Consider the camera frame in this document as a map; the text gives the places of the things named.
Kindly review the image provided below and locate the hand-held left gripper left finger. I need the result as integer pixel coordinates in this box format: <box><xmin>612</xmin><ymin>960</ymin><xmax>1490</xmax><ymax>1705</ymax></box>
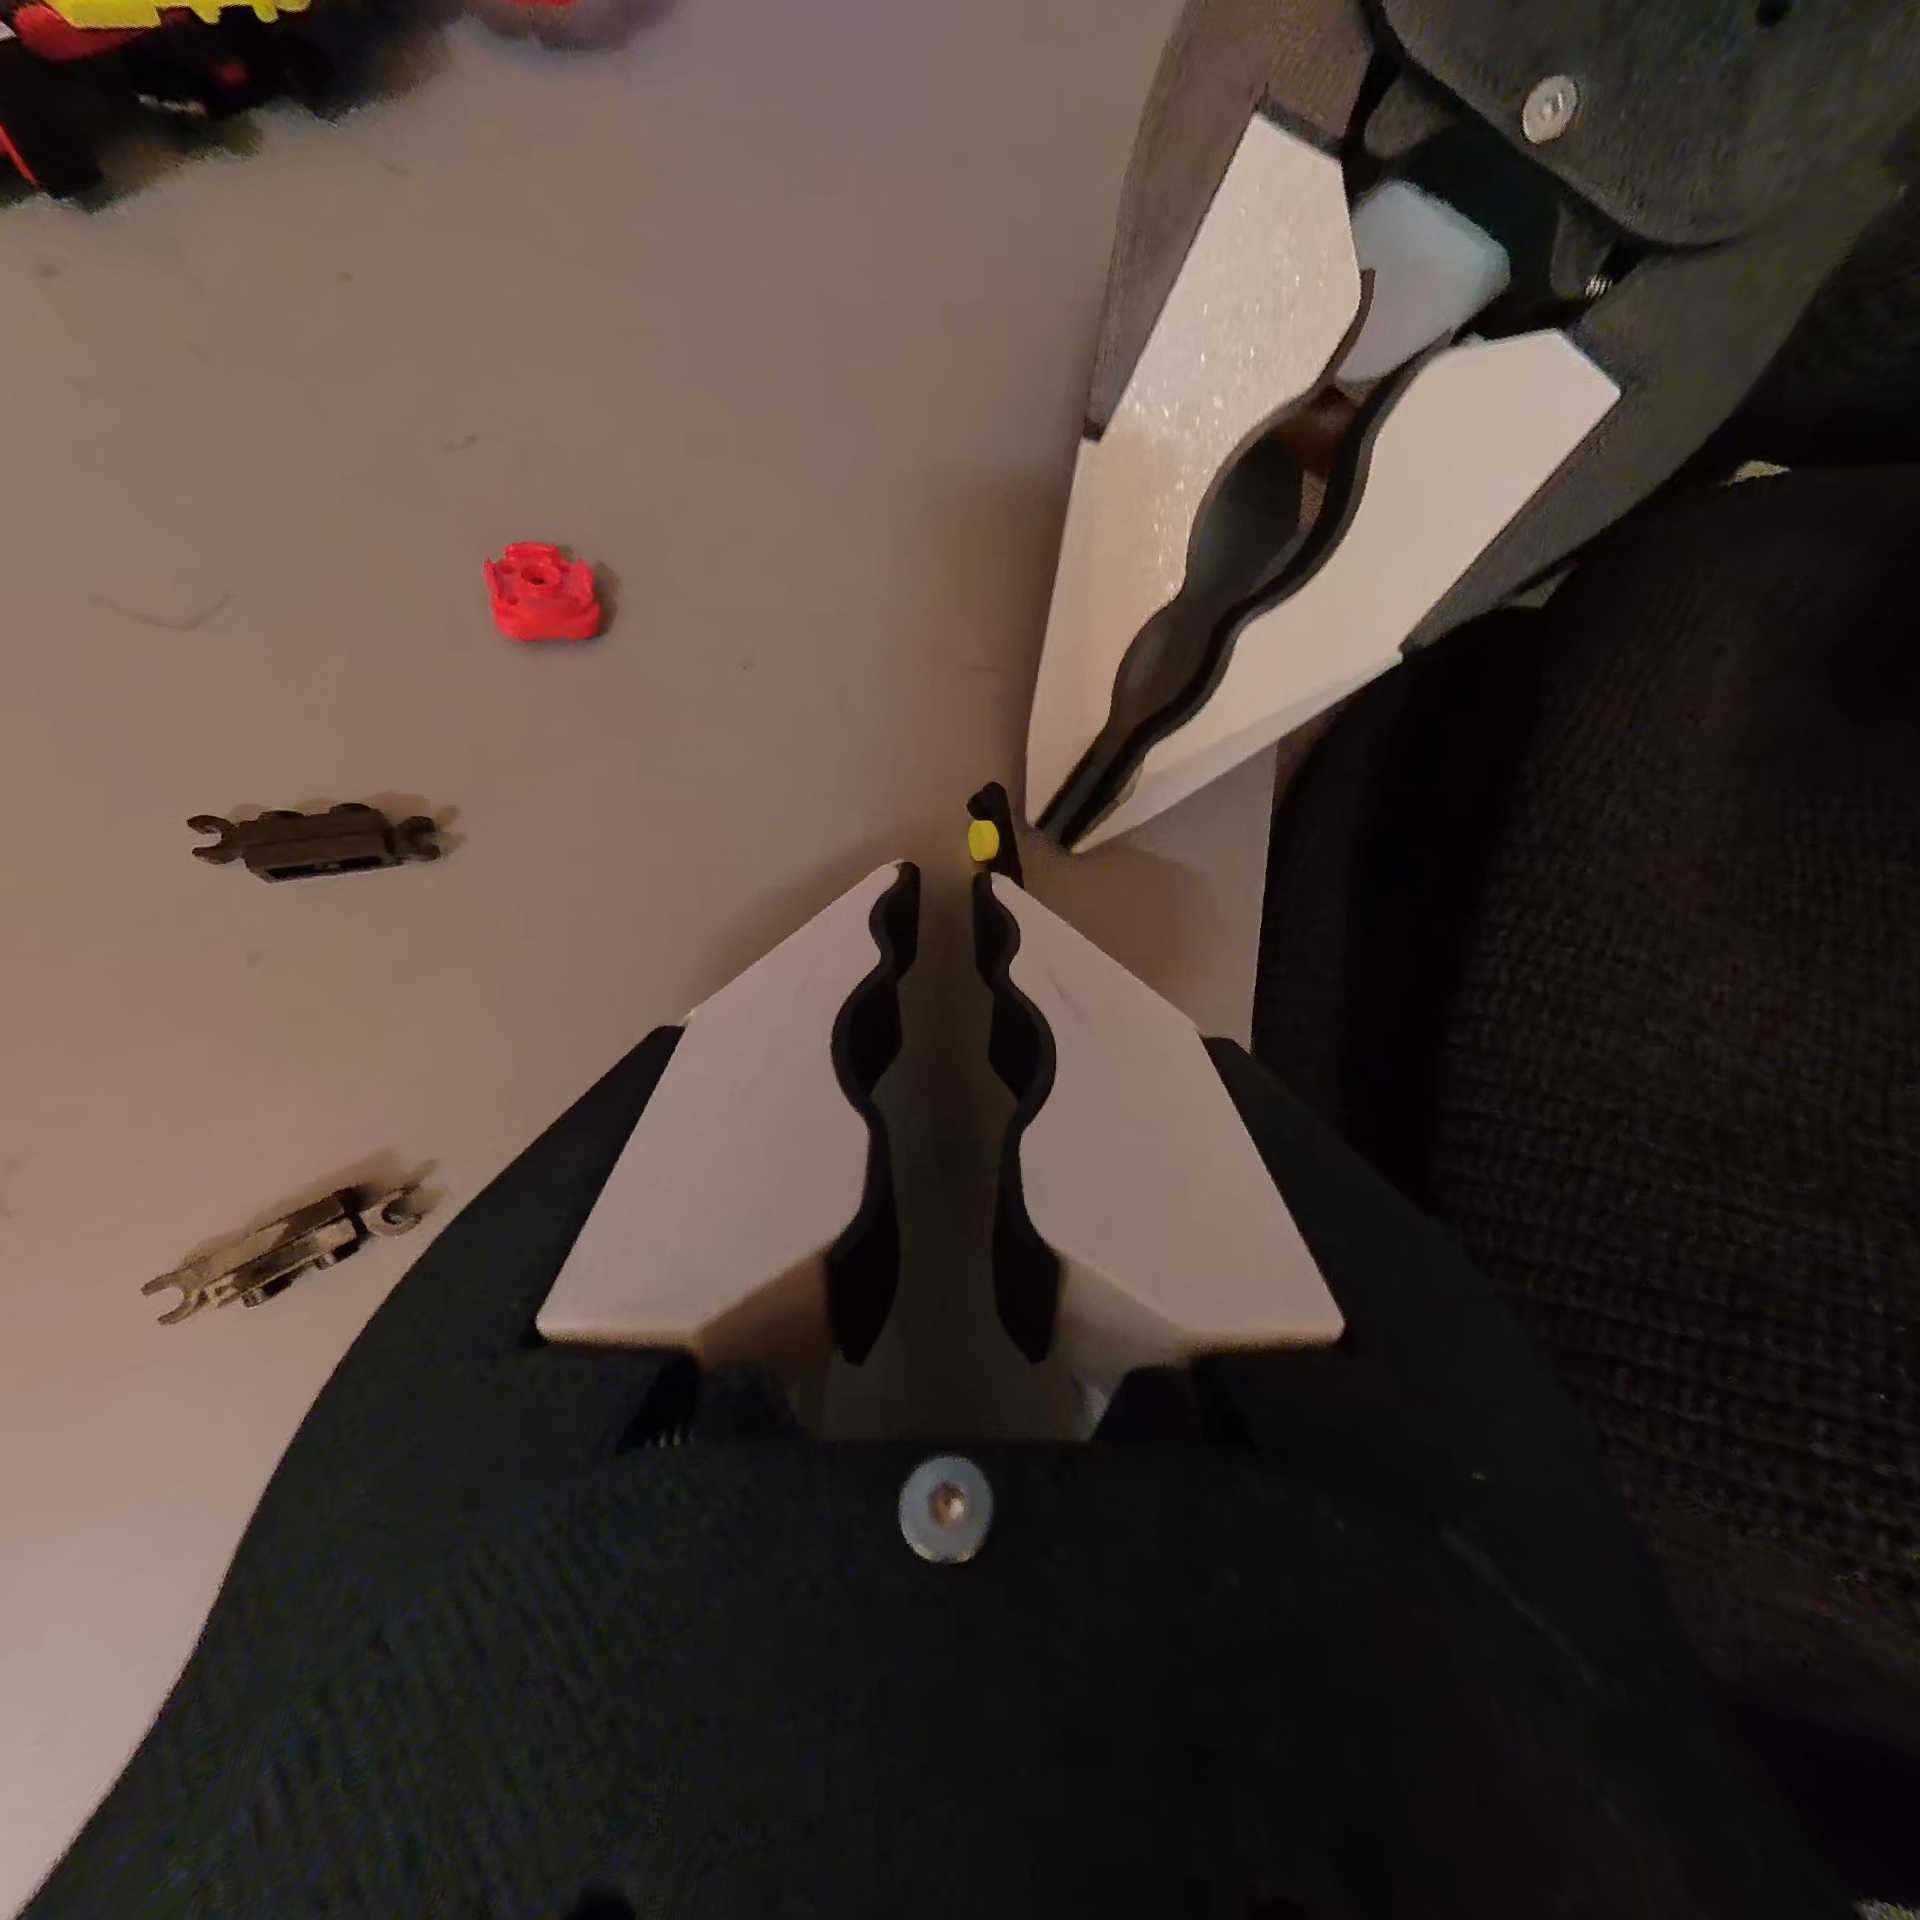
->
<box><xmin>535</xmin><ymin>863</ymin><xmax>924</xmax><ymax>1441</ymax></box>

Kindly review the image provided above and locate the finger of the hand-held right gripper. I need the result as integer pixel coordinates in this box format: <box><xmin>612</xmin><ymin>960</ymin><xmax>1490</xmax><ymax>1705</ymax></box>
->
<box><xmin>1054</xmin><ymin>180</ymin><xmax>1624</xmax><ymax>854</ymax></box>
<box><xmin>1030</xmin><ymin>116</ymin><xmax>1377</xmax><ymax>837</ymax></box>

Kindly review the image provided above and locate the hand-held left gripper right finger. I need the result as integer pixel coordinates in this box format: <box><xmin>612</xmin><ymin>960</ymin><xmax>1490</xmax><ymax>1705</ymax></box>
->
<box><xmin>974</xmin><ymin>872</ymin><xmax>1346</xmax><ymax>1441</ymax></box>

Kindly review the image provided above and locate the black lego clip plate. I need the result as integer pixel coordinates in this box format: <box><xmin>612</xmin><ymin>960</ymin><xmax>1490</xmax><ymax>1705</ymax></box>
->
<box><xmin>191</xmin><ymin>802</ymin><xmax>450</xmax><ymax>885</ymax></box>
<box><xmin>145</xmin><ymin>1164</ymin><xmax>436</xmax><ymax>1332</ymax></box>

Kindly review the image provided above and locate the red lego piece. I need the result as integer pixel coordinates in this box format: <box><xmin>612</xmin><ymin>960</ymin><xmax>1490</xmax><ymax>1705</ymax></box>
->
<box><xmin>483</xmin><ymin>539</ymin><xmax>618</xmax><ymax>647</ymax></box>

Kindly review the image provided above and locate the red yellow black lego figure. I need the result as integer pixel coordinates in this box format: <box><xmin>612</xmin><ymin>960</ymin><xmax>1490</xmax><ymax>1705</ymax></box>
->
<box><xmin>0</xmin><ymin>0</ymin><xmax>442</xmax><ymax>202</ymax></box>

